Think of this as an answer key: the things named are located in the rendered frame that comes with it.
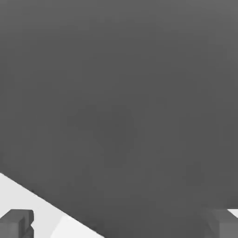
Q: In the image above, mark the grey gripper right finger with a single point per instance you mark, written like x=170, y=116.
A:
x=228, y=228

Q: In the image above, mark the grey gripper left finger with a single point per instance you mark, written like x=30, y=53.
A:
x=13, y=226

